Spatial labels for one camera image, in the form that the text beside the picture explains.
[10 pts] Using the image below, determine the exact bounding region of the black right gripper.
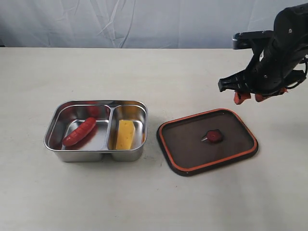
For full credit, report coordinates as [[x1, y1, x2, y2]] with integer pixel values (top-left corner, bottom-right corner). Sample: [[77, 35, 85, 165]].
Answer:
[[218, 30, 308, 104]]

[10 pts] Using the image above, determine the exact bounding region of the dark translucent lunch box lid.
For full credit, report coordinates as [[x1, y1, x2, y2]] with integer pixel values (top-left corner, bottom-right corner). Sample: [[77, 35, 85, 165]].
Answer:
[[156, 108, 258, 177]]

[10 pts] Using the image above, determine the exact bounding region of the yellow cheese wedge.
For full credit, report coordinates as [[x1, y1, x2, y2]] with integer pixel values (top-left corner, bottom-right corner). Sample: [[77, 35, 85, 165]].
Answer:
[[115, 120, 135, 150]]

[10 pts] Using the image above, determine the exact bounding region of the red sausage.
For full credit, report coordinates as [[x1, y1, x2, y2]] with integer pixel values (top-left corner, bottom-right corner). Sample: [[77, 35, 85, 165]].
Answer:
[[62, 117, 96, 146]]

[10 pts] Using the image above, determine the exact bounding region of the steel two-compartment lunch box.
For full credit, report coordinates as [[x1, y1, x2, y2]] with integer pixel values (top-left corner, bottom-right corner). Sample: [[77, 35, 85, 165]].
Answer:
[[44, 100, 148, 162]]

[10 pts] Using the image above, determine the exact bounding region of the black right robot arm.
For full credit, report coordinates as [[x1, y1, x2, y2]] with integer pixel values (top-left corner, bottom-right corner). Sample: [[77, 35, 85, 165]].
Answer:
[[218, 4, 308, 105]]

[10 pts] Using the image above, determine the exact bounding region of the blue-grey backdrop cloth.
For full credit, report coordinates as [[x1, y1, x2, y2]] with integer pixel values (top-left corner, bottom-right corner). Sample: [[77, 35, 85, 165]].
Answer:
[[0, 0, 300, 49]]

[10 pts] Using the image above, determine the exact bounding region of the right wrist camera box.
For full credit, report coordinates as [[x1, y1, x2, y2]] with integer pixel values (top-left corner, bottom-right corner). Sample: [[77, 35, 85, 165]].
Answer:
[[232, 30, 273, 50]]

